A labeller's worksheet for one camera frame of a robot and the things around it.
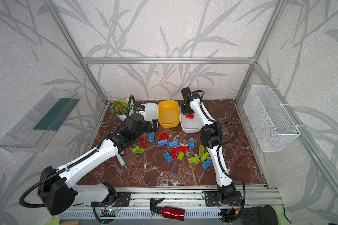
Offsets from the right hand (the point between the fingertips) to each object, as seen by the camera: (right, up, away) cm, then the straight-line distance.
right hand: (187, 108), depth 103 cm
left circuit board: (-42, -56, -31) cm, 77 cm away
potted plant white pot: (-46, 0, -9) cm, 47 cm away
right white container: (+3, -14, +3) cm, 14 cm away
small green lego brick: (-5, -31, -15) cm, 35 cm away
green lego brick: (+9, -28, -13) cm, 32 cm away
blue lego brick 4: (+2, -25, -10) cm, 27 cm away
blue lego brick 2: (-17, -24, -10) cm, 31 cm away
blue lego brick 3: (-9, -25, -10) cm, 28 cm away
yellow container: (-15, -3, +13) cm, 20 cm away
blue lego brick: (-25, -21, -7) cm, 33 cm away
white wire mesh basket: (+36, -11, -42) cm, 57 cm away
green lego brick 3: (+3, -33, -17) cm, 37 cm away
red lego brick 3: (-9, -30, -14) cm, 34 cm away
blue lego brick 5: (-13, -32, -15) cm, 38 cm away
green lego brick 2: (+10, -31, -17) cm, 37 cm away
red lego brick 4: (+4, -7, +5) cm, 9 cm away
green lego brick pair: (-33, -28, -14) cm, 45 cm away
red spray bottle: (-10, -52, -36) cm, 64 cm away
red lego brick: (-17, -21, -5) cm, 27 cm away
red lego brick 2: (-2, -28, -13) cm, 30 cm away
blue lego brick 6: (+11, -35, -19) cm, 41 cm away
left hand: (-21, -5, -24) cm, 32 cm away
